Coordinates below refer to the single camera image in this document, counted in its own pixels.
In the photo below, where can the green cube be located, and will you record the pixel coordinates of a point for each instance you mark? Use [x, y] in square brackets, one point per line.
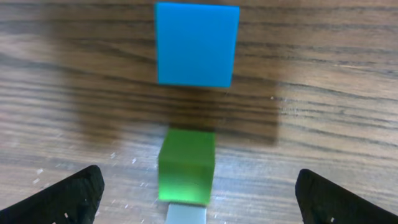
[186, 165]

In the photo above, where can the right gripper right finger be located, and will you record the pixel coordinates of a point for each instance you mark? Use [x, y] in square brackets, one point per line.
[335, 203]

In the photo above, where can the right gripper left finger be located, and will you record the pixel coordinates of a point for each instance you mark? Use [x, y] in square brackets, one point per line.
[62, 200]

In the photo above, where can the blue cube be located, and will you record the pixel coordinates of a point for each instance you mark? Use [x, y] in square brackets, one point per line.
[196, 45]

